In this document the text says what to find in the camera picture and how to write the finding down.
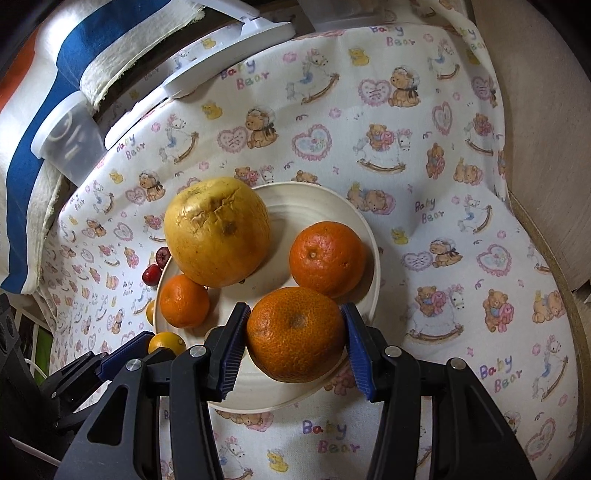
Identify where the small yellow kumquat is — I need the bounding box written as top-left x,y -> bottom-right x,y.
148,332 -> 186,356

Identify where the small orange mandarin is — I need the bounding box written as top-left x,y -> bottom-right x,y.
159,274 -> 211,329

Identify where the red hawthorn fruit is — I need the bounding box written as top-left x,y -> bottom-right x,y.
141,264 -> 162,287
154,246 -> 171,269

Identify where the large yellow pomelo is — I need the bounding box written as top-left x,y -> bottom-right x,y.
164,177 -> 271,288

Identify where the large orange mandarin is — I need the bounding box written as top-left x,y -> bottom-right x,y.
246,287 -> 346,383

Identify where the medium orange mandarin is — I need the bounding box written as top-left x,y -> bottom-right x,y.
288,221 -> 368,298

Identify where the cream ceramic plate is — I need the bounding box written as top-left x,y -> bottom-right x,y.
153,182 -> 381,414

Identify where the clear plastic lidded container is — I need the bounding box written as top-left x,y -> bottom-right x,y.
30,91 -> 106,186

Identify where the striped Paris towel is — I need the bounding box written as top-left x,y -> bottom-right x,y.
1,1 -> 202,295

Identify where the white desk lamp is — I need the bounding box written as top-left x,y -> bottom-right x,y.
160,0 -> 296,99

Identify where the baby bear printed cloth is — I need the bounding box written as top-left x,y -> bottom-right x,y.
40,1 -> 579,479

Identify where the wooden chair back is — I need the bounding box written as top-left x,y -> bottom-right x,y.
471,1 -> 590,479

